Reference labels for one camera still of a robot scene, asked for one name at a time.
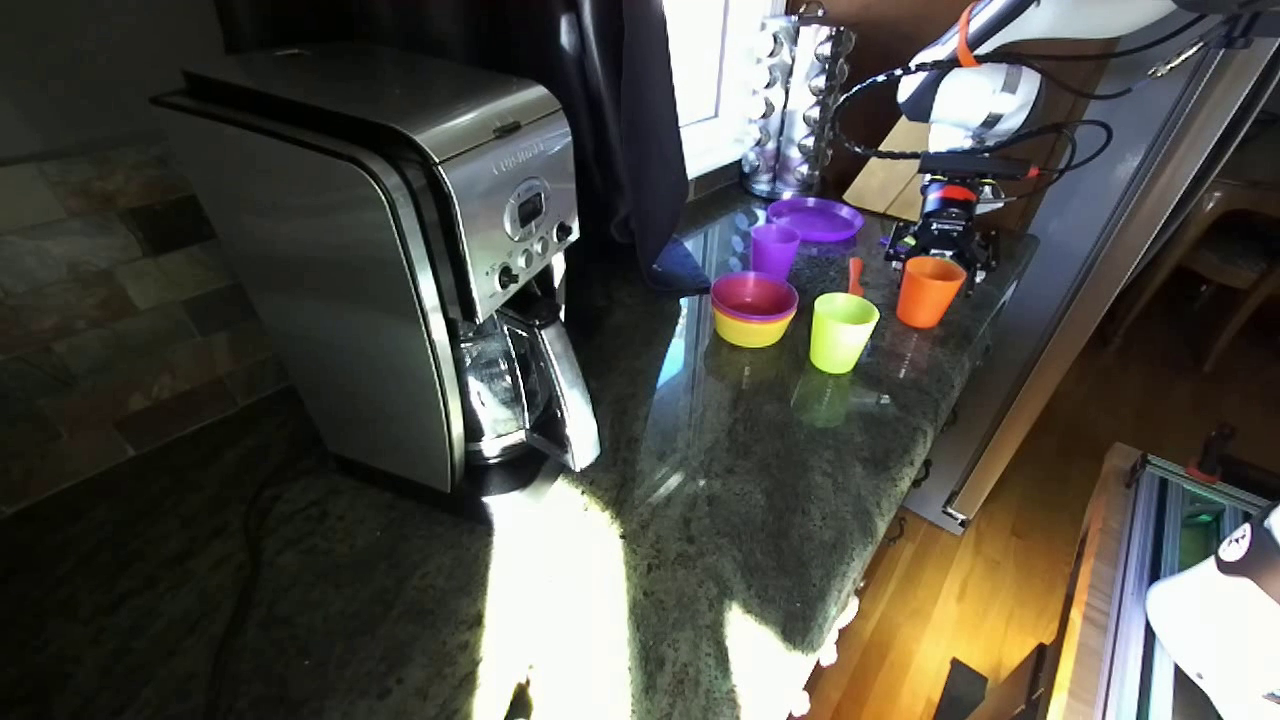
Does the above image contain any metal framed glass panel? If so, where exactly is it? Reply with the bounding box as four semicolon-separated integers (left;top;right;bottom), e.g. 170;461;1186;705
1040;438;1280;720

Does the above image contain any stainless steel coffee maker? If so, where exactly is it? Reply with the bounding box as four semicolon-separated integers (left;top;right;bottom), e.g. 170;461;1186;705
150;39;608;498

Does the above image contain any small purple plastic cup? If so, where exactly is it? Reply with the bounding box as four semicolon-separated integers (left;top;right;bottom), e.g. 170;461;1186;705
746;220;803;285

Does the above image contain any orange plastic cup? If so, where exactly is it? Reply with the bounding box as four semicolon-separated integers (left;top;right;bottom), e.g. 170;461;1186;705
894;250;971;335

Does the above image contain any window with white frame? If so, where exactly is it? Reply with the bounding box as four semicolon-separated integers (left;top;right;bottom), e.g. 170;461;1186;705
656;0;792;185

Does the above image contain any black floor vent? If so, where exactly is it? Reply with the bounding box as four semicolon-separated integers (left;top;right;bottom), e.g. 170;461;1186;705
929;652;996;720

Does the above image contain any wooden chair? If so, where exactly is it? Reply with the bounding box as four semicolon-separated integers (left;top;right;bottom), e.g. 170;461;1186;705
1172;171;1280;374

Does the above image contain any yellow plastic bowl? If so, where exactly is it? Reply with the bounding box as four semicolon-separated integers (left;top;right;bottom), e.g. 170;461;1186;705
712;314;802;355

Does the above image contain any purple plastic plate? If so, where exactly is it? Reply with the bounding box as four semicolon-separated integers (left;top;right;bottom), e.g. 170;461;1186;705
763;193;867;250

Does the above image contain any dark blue cloth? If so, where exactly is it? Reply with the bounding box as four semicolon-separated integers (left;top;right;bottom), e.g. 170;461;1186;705
648;232;718;301

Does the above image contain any green plastic cup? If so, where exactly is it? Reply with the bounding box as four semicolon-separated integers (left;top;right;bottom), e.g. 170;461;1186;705
803;287;883;381

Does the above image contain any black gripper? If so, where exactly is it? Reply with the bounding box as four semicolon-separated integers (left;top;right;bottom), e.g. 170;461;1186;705
903;179;1018;277

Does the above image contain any wooden knife block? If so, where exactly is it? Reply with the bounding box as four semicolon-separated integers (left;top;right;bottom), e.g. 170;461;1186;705
835;117;954;225

